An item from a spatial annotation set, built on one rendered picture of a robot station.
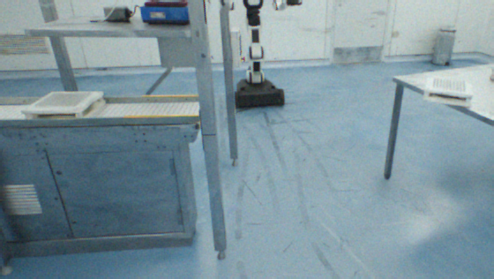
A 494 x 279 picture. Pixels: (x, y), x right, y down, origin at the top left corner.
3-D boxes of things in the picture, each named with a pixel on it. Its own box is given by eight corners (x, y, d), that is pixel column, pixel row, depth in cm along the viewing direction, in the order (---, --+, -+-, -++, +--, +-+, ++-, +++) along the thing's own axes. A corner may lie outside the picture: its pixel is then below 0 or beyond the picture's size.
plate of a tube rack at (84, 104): (104, 94, 179) (103, 91, 178) (80, 113, 157) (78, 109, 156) (53, 95, 177) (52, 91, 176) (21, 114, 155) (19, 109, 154)
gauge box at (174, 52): (209, 62, 183) (205, 23, 174) (205, 67, 173) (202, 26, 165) (166, 62, 180) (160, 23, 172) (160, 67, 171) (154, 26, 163)
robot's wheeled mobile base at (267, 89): (233, 89, 441) (231, 64, 428) (273, 87, 453) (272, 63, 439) (236, 108, 385) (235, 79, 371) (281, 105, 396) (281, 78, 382)
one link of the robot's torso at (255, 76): (246, 79, 415) (246, 44, 382) (263, 78, 419) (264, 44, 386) (248, 86, 404) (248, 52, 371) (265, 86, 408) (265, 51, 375)
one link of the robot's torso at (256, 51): (248, 59, 388) (244, 18, 385) (263, 59, 392) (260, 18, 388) (249, 58, 374) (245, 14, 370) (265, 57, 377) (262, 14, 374)
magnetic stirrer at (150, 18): (198, 18, 170) (196, -2, 166) (190, 25, 151) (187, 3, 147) (155, 18, 168) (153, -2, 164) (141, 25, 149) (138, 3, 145)
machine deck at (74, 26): (205, 25, 175) (205, 17, 173) (191, 40, 140) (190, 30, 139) (75, 24, 169) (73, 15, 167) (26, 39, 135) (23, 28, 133)
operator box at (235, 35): (242, 62, 261) (240, 26, 250) (240, 68, 245) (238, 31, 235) (234, 62, 260) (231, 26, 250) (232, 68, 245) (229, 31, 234)
